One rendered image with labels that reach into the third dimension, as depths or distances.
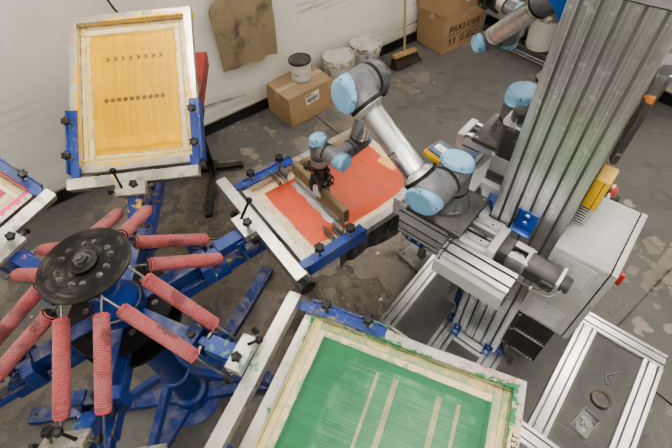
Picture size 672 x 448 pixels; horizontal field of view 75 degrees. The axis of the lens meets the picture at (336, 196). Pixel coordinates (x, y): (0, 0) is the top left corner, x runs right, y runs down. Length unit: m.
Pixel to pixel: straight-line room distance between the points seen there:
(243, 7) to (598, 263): 2.99
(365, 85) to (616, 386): 1.99
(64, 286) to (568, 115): 1.61
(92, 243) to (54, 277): 0.15
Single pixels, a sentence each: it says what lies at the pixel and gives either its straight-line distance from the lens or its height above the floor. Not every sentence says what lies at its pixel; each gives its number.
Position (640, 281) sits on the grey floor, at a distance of 3.42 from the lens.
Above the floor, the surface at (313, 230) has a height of 0.95.
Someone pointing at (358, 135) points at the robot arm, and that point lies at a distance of 1.73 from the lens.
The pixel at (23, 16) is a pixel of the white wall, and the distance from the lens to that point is 3.36.
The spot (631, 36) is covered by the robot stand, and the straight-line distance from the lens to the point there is 1.31.
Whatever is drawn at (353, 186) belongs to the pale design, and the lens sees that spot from 2.11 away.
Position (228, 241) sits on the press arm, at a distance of 1.87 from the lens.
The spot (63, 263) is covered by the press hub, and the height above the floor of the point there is 1.31.
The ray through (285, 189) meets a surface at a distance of 2.12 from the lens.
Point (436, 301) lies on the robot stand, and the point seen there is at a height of 0.21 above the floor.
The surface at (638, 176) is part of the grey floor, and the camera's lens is 4.11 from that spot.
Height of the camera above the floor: 2.49
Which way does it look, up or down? 48 degrees down
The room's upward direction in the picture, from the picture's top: 3 degrees counter-clockwise
